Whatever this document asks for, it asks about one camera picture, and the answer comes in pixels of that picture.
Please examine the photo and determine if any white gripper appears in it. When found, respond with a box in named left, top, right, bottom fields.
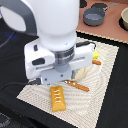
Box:
left=24, top=39, right=95, bottom=85

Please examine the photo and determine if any orange toy bread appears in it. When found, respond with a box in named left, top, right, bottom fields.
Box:
left=50, top=86, right=66, bottom=112

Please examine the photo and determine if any yellow toy box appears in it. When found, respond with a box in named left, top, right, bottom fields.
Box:
left=93, top=51, right=99, bottom=59

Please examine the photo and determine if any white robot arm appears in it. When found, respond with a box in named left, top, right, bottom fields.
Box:
left=0, top=0, right=95, bottom=85

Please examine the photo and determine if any round wooden plate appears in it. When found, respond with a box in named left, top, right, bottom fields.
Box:
left=73, top=68, right=88, bottom=81

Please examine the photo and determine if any woven beige placemat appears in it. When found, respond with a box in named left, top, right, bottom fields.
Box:
left=17, top=41, right=118, bottom=128

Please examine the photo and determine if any grey toy saucepan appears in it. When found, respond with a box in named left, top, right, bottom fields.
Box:
left=83, top=3, right=116, bottom=26

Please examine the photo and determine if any pink stove board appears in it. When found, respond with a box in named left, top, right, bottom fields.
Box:
left=77, top=3, right=128, bottom=43

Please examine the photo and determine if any beige toy bowl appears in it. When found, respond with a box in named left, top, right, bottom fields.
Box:
left=121, top=7, right=128, bottom=30

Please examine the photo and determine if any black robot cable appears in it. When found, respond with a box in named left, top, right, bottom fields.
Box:
left=0, top=79, right=43, bottom=93

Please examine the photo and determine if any fork with wooden handle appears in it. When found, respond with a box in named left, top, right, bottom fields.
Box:
left=65, top=81, right=89, bottom=92

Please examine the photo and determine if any knife with wooden handle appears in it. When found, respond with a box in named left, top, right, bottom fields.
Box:
left=92, top=60, right=101, bottom=65

